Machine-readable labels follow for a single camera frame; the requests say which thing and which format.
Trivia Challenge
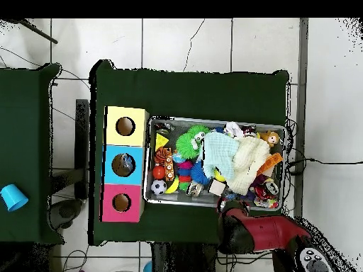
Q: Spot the mint green muslin cloth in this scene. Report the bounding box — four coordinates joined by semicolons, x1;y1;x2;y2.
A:
203;131;240;181

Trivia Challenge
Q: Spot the red soda can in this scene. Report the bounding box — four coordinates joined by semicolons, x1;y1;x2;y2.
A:
255;178;281;202

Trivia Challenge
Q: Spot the wooden box with three holes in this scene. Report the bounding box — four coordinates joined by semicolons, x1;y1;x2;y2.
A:
101;105;150;224

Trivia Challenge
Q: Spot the shallow clear mesh bin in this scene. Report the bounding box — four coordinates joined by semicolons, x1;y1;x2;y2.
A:
145;117;286;212

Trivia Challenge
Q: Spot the large green spiky ball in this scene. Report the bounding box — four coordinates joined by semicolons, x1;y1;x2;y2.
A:
175;133;203;161

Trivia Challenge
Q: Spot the yellow cheese wedge toy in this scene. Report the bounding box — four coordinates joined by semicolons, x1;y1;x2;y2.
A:
155;132;170;151

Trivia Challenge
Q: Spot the small green spiky ball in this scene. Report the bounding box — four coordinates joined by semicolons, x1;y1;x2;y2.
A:
191;124;210;140

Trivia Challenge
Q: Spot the small red ball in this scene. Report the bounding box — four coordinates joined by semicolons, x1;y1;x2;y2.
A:
152;165;167;181

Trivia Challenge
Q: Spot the small soccer ball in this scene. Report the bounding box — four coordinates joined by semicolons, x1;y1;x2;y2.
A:
151;179;168;196

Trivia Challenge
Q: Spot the cream muslin cloth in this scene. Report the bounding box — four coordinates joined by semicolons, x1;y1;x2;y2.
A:
226;135;271;195

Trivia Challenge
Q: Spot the orange plastic toy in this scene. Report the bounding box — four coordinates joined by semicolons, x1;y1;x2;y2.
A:
260;152;284;176

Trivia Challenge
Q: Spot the small brown plush doll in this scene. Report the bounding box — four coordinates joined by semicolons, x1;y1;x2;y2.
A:
259;130;282;148

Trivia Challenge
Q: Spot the green cloth side table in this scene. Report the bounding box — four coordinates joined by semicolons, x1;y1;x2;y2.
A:
0;63;62;244

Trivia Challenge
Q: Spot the blue plastic cup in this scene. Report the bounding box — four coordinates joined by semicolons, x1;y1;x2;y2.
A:
0;183;29;213

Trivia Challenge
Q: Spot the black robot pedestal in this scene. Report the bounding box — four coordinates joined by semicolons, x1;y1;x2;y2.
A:
150;242;225;272

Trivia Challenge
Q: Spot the black cable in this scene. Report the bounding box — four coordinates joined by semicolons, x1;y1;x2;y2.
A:
285;157;363;172

